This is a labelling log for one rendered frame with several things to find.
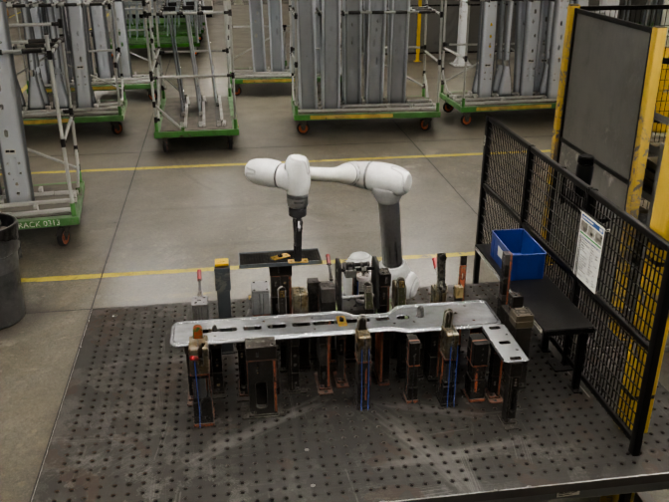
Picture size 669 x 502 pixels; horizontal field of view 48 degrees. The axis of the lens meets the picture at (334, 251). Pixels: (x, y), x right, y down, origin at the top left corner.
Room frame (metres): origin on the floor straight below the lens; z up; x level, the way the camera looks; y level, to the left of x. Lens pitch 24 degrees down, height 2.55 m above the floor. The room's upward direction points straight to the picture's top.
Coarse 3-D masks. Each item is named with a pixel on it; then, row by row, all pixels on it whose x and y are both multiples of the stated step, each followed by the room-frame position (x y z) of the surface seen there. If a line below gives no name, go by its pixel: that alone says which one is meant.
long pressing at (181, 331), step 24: (336, 312) 2.85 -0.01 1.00; (408, 312) 2.86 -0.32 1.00; (432, 312) 2.86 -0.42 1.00; (456, 312) 2.86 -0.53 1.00; (480, 312) 2.86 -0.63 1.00; (216, 336) 2.65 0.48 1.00; (240, 336) 2.65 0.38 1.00; (264, 336) 2.65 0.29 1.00; (288, 336) 2.66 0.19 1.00; (312, 336) 2.66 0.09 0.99
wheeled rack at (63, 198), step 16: (16, 48) 6.29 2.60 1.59; (32, 48) 6.13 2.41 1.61; (48, 48) 5.88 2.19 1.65; (64, 48) 6.78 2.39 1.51; (64, 64) 6.77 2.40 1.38; (48, 112) 6.72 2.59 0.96; (64, 112) 6.75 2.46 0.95; (64, 144) 5.88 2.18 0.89; (64, 160) 5.88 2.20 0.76; (80, 176) 6.76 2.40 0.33; (48, 192) 6.37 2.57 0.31; (64, 192) 6.39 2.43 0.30; (80, 192) 6.47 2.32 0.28; (0, 208) 6.04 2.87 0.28; (16, 208) 6.04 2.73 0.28; (32, 208) 6.04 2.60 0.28; (48, 208) 6.03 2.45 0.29; (64, 208) 5.95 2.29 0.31; (80, 208) 6.10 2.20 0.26; (32, 224) 5.77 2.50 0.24; (48, 224) 5.80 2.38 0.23; (64, 224) 5.83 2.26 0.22; (64, 240) 5.87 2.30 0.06
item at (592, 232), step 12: (588, 216) 2.86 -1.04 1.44; (588, 228) 2.85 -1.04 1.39; (600, 228) 2.75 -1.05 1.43; (576, 240) 2.93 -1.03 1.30; (588, 240) 2.83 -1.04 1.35; (600, 240) 2.74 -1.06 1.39; (576, 252) 2.92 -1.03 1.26; (588, 252) 2.82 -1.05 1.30; (600, 252) 2.73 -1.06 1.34; (588, 264) 2.80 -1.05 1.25; (600, 264) 2.71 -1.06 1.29; (576, 276) 2.89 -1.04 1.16; (588, 276) 2.79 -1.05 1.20; (588, 288) 2.78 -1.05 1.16
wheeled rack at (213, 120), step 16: (144, 0) 8.59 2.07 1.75; (224, 0) 10.56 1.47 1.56; (144, 16) 8.58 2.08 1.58; (224, 16) 10.56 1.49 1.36; (160, 64) 10.41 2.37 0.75; (224, 96) 10.55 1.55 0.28; (160, 112) 9.51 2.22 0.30; (176, 112) 9.59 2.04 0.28; (192, 112) 9.59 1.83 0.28; (208, 112) 9.59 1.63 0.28; (224, 112) 9.59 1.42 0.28; (160, 128) 8.73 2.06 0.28; (176, 128) 8.73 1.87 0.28; (192, 128) 8.73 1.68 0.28; (208, 128) 8.73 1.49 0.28; (224, 128) 8.75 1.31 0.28
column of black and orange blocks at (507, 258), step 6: (504, 252) 3.05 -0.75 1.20; (510, 252) 3.05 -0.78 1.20; (504, 258) 3.03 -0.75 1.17; (510, 258) 3.03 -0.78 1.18; (504, 264) 3.03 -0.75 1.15; (510, 264) 3.03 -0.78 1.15; (504, 270) 3.03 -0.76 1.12; (510, 270) 3.03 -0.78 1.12; (504, 276) 3.02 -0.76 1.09; (510, 276) 3.03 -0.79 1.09; (504, 282) 3.02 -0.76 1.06; (504, 288) 3.03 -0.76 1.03; (504, 294) 3.03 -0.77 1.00; (498, 300) 3.06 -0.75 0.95; (504, 300) 3.04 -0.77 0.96; (498, 306) 3.05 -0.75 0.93; (498, 312) 3.05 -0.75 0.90
